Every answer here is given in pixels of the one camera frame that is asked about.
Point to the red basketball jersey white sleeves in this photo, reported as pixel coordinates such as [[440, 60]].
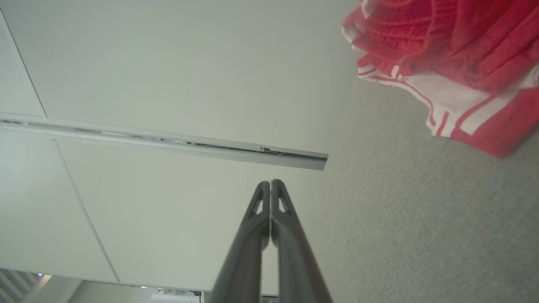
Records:
[[492, 130]]

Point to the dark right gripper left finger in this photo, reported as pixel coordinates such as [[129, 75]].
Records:
[[248, 261]]

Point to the grey partition post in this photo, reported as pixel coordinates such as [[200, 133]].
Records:
[[168, 141]]

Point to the red shorts white stripe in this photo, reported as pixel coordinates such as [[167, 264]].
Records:
[[463, 33]]

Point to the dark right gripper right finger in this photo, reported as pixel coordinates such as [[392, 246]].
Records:
[[294, 261]]

